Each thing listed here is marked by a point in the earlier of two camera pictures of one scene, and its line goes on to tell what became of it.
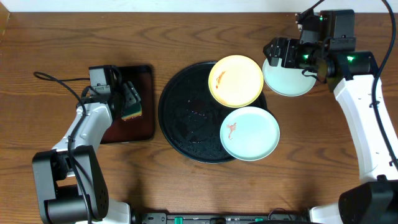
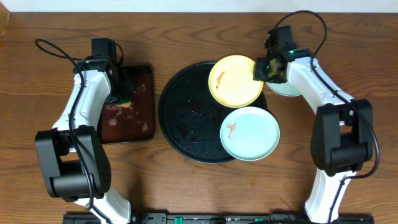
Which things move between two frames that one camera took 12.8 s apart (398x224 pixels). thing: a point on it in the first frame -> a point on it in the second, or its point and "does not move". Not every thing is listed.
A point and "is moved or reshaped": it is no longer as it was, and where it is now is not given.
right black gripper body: x=298 y=56 -> x=263 y=71
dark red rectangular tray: x=140 y=128 does not move
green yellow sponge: x=132 y=111 is moved or reshaped
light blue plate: x=249 y=134 does not move
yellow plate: x=236 y=81 does not move
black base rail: x=274 y=217 does not move
